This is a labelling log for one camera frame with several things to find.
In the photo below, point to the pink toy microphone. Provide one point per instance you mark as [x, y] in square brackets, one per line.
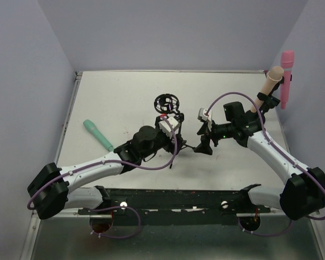
[287, 62]

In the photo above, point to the black tripod shock-mount stand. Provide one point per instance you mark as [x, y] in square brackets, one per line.
[167, 105]

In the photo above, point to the aluminium side frame rail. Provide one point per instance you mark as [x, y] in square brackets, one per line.
[65, 127]

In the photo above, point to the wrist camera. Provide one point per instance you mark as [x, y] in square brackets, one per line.
[168, 125]
[205, 116]

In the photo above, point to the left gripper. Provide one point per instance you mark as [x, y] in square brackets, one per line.
[179, 139]

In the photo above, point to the beige toy microphone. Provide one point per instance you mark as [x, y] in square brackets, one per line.
[272, 77]

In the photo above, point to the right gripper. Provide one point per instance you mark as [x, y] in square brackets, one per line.
[208, 134]

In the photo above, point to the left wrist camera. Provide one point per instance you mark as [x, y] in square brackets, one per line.
[168, 125]

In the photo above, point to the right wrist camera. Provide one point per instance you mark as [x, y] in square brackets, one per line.
[205, 116]

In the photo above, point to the mint green toy microphone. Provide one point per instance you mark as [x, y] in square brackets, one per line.
[93, 130]

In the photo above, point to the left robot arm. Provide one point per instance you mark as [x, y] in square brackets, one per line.
[124, 158]

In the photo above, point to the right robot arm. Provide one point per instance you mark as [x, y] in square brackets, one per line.
[302, 193]

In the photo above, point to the black front mounting rail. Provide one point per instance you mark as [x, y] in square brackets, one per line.
[127, 207]

